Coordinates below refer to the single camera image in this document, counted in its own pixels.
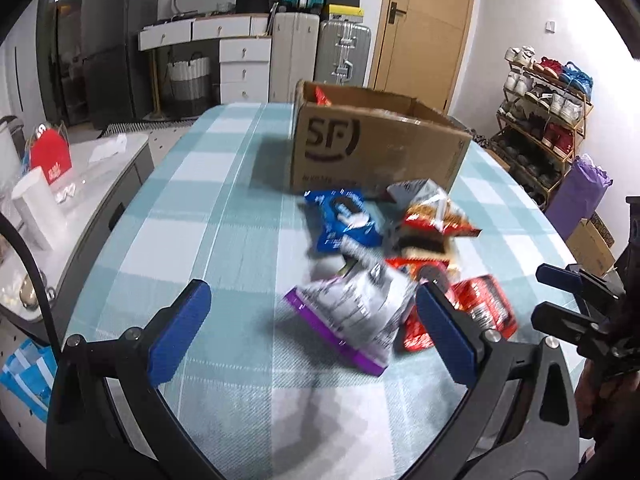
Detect red paper bag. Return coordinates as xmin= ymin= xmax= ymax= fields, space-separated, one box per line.
xmin=27 ymin=122 xmax=75 ymax=186

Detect blue cookie packet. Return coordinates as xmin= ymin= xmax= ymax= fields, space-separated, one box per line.
xmin=304 ymin=187 xmax=383 ymax=256

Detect beige suitcase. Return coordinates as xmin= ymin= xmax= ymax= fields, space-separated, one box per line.
xmin=269 ymin=10 xmax=321 ymax=103

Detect wooden shoe rack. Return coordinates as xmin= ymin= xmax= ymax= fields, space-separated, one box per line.
xmin=492 ymin=67 xmax=593 ymax=206

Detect dark tall cabinet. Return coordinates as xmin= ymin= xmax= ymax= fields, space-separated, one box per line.
xmin=35 ymin=0 xmax=88 ymax=128

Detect red barcode snack packet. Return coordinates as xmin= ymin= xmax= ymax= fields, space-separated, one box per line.
xmin=400 ymin=275 xmax=518 ymax=353

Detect white cup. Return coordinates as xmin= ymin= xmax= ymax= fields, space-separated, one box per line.
xmin=11 ymin=166 xmax=68 ymax=252

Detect brown cardboard box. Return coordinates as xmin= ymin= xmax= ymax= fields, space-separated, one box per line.
xmin=289 ymin=80 xmax=473 ymax=197

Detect grey side table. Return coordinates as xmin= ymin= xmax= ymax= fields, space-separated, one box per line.
xmin=0 ymin=132 xmax=155 ymax=326

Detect wooden door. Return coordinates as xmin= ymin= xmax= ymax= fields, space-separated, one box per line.
xmin=369 ymin=0 xmax=478 ymax=113

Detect white kettle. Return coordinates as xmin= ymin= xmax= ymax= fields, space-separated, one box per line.
xmin=0 ymin=115 xmax=26 ymax=171

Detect blue white plastic bag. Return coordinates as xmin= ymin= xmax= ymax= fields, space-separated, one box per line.
xmin=0 ymin=337 xmax=58 ymax=421

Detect white drawer desk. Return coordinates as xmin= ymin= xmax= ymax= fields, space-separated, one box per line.
xmin=138 ymin=14 xmax=273 ymax=106

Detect rows of assorted shoes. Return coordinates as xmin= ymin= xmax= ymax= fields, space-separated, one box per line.
xmin=495 ymin=46 xmax=593 ymax=201

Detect white tissue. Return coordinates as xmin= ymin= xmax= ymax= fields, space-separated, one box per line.
xmin=89 ymin=134 xmax=128 ymax=163

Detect silver suitcase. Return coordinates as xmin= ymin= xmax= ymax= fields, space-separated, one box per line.
xmin=316 ymin=20 xmax=373 ymax=87

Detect cat print cardboard box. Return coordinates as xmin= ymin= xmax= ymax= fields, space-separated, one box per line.
xmin=565 ymin=212 xmax=618 ymax=278

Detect red white noodle snack packet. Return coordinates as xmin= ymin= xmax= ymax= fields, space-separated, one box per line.
xmin=386 ymin=178 xmax=482 ymax=238

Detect red cookie packet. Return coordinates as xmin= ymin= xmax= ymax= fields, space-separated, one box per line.
xmin=385 ymin=257 xmax=451 ymax=287

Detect black cable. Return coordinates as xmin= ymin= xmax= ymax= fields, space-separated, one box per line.
xmin=0 ymin=217 xmax=53 ymax=326

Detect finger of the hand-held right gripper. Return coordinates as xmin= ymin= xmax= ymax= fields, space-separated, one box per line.
xmin=536 ymin=263 xmax=626 ymax=306
xmin=531 ymin=301 xmax=616 ymax=358

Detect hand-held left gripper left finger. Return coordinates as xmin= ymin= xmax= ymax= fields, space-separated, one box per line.
xmin=46 ymin=280 xmax=221 ymax=480

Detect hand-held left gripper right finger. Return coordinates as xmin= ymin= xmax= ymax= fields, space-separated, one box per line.
xmin=405 ymin=281 xmax=581 ymax=480

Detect dark grey fridge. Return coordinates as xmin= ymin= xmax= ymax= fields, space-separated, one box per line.
xmin=80 ymin=0 xmax=162 ymax=128

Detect purple paper bag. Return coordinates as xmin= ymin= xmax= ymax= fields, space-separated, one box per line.
xmin=545 ymin=155 xmax=615 ymax=241

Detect person's right hand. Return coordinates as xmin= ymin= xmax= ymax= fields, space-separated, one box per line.
xmin=574 ymin=360 xmax=628 ymax=441

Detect clear cream biscuit packet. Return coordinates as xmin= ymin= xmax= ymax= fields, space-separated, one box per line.
xmin=387 ymin=230 xmax=458 ymax=272

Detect grey white laundry basket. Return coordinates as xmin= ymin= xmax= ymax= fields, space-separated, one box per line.
xmin=165 ymin=52 xmax=212 ymax=116

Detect silver purple snack packet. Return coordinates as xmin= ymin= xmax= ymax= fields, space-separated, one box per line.
xmin=284 ymin=240 xmax=418 ymax=376

